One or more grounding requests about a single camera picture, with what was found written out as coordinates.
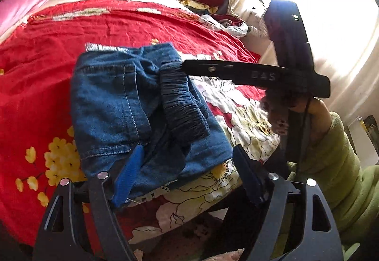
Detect blue denim pants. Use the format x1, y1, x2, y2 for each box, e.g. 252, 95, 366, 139
69, 42, 234, 209

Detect dark patterned rug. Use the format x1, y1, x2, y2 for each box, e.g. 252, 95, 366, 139
142, 212, 227, 261

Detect white striped plush toy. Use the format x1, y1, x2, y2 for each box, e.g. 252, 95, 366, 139
247, 0, 274, 40

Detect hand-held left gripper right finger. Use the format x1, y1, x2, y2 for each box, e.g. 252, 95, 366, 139
232, 144, 345, 261

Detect person's right hand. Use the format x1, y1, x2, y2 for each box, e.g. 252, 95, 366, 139
260, 92, 332, 137

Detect red floral blanket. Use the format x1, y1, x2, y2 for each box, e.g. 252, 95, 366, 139
0, 0, 282, 256

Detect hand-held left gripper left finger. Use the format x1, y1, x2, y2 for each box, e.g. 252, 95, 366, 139
32, 144, 145, 261

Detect person's right forearm green sleeve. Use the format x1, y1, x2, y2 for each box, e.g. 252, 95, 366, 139
296, 111, 379, 233

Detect pink blanket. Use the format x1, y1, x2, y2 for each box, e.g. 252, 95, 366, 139
0, 0, 50, 37

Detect cream curtain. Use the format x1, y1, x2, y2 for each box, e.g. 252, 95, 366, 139
227, 0, 379, 127

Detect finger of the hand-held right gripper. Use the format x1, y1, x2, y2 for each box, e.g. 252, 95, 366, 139
181, 59, 240, 83

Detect heap of crumpled clothes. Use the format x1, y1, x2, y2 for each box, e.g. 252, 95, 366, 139
201, 12, 250, 39

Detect yellow object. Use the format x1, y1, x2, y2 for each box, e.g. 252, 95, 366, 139
358, 115, 379, 135

